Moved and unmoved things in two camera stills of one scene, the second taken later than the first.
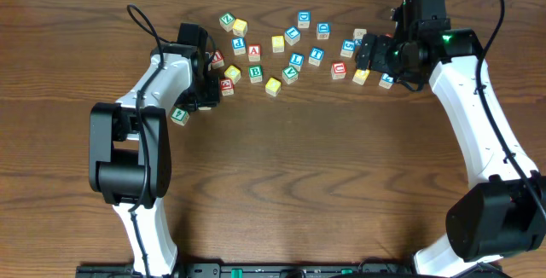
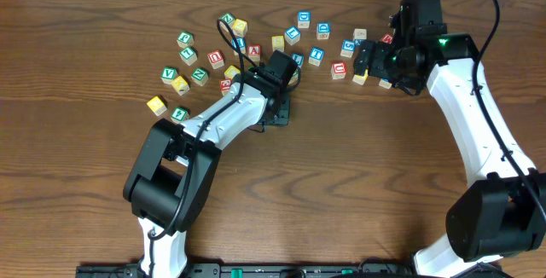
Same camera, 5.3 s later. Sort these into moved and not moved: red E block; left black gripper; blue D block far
Moved: left black gripper
Not moved: red E block; blue D block far
